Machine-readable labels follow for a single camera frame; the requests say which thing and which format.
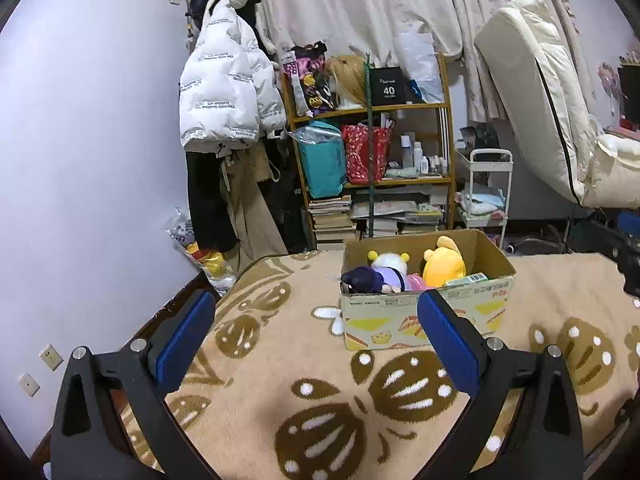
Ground white trolley cart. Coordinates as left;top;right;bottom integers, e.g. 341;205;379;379
454;148;514;252

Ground stack of books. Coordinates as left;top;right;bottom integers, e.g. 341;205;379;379
306;187;447;247

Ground purple and black printed bag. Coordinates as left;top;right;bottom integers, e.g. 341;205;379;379
281;41;337;119

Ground plastic bag of snacks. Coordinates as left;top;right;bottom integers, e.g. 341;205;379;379
166;206;237;288

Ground wooden shelf with clutter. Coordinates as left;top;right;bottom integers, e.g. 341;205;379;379
279;51;457;251

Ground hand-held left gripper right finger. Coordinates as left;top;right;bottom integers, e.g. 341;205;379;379
416;289;585;480

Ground dark-haired doll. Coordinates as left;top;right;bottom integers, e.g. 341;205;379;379
341;266;407;295

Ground teal bag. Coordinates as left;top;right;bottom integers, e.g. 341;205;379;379
292;120;349;199

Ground black box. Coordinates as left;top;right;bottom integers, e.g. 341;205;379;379
368;66;405;107

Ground white mattress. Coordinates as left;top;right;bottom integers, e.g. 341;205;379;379
474;0;640;209

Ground white plastic bag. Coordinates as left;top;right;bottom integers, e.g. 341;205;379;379
396;32;444;104

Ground printed cardboard box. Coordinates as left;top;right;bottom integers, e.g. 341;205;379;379
340;228;516;352

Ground pale floral curtain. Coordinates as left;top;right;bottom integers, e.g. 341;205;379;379
244;0;593;126

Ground blonde wig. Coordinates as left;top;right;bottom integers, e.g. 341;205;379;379
325;54;372;109

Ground yellow bear plush toy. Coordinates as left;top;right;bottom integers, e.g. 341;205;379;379
421;235;467;289

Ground beige coat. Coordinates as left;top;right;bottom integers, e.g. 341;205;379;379
219;146;290;273

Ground white fluffy plush toy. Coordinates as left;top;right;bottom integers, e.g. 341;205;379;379
367;251;411;281

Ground green pole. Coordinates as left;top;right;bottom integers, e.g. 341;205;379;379
363;52;378;239

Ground black coat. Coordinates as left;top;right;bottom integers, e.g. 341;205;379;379
185;149;239;257

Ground red patterned bag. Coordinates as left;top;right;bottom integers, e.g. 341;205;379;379
341;123;394;185

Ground folded light blue cloth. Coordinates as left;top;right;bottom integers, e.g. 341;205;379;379
459;183;507;217

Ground beige printed blanket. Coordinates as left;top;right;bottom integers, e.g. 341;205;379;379
117;247;640;480

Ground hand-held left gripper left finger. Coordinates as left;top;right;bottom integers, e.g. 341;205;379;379
50;289;221;480

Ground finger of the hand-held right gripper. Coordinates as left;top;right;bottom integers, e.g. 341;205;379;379
616;211;640;237
616;240;640;300

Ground white puffer jacket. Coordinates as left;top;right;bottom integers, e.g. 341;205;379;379
178;0;289;154

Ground green packet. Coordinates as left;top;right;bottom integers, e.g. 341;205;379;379
443;272;489;289

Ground group of toiletry bottles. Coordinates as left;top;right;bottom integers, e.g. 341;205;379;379
399;131;451;177

